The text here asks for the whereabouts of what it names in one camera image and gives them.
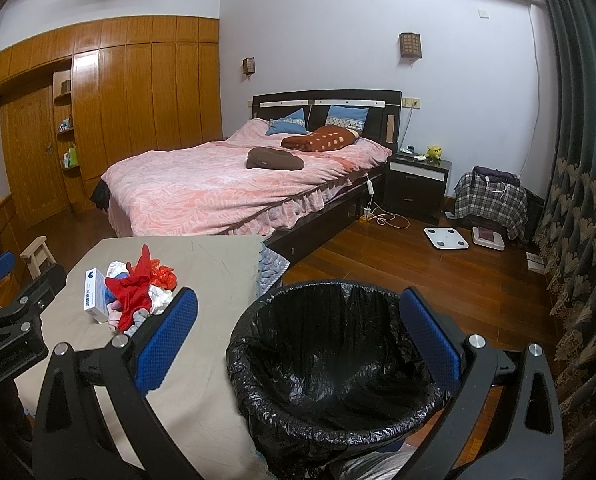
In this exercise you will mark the small white wooden stool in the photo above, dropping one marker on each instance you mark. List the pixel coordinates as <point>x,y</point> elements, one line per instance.
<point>35,255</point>

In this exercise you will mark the wooden side desk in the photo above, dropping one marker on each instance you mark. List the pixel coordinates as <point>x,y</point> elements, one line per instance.
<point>11,243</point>

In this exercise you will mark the black bag lined trash bin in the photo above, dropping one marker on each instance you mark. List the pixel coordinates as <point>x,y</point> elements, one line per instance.
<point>325,371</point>

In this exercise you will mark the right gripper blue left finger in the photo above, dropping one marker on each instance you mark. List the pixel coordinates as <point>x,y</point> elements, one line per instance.
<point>160,338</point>

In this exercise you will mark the brown dotted cushion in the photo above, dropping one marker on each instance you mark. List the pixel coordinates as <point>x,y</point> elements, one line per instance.
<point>323,139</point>

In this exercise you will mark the black white nightstand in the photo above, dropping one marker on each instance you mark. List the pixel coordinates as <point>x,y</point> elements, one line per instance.
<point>416,188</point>

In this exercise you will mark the wall power socket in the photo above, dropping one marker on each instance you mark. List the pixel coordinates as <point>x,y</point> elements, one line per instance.
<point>410,103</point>

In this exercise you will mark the dark brown flat cushion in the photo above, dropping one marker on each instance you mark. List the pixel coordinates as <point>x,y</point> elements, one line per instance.
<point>272,159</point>

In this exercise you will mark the right wooden wall lamp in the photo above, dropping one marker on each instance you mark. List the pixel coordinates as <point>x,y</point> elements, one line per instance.
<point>410,45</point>

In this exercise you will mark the wooden wall lamp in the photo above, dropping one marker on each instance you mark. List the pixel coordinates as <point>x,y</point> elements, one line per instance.
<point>248,66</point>
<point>410,45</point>

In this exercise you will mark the plaid cloth covered chair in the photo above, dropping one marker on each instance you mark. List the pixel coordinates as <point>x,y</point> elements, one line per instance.
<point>493,195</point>

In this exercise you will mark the pink quilted bed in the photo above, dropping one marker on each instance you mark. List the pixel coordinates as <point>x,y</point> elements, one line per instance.
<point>208,189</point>

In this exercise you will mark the red cloth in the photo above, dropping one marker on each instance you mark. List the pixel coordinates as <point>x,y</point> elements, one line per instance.
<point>133,294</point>

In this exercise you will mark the white cloth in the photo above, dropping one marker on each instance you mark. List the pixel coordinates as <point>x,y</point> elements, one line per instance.
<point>159,297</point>

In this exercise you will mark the blue white cardboard box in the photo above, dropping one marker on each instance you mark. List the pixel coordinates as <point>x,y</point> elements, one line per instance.
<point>94,299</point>

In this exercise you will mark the left blue pillow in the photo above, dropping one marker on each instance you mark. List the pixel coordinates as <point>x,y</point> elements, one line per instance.
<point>294,123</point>

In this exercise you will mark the right blue pillow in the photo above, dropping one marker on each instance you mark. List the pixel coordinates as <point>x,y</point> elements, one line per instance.
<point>349,117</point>

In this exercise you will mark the blue pillow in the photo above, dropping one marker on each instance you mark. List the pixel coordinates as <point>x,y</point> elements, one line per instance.
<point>349,117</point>
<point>294,123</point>

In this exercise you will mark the white bathroom scale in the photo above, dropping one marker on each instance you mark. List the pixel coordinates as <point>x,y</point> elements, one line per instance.
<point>445,238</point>

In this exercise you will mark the blue plastic bag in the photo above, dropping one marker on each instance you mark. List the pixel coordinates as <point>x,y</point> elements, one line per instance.
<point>112,287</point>

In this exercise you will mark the black bed headboard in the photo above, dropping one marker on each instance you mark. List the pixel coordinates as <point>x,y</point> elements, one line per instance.
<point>382,122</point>

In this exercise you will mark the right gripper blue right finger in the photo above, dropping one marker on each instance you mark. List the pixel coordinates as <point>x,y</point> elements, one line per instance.
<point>436,345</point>

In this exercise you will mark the red plastic bag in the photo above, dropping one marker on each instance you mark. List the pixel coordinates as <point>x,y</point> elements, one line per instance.
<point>162,276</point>

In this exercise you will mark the grey sock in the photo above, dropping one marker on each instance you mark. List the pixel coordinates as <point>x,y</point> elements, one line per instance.
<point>138,318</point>

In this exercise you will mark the left wooden wall lamp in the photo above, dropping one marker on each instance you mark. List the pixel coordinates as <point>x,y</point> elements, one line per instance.
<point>248,66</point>

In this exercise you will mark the wooden wardrobe wall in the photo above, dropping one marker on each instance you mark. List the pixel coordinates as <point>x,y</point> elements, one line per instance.
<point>77,99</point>

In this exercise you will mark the dark green patterned curtain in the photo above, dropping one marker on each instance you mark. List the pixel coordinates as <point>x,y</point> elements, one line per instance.
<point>567,234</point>

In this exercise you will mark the yellow plush toy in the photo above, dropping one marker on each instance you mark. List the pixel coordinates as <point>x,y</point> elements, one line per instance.
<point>434,152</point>

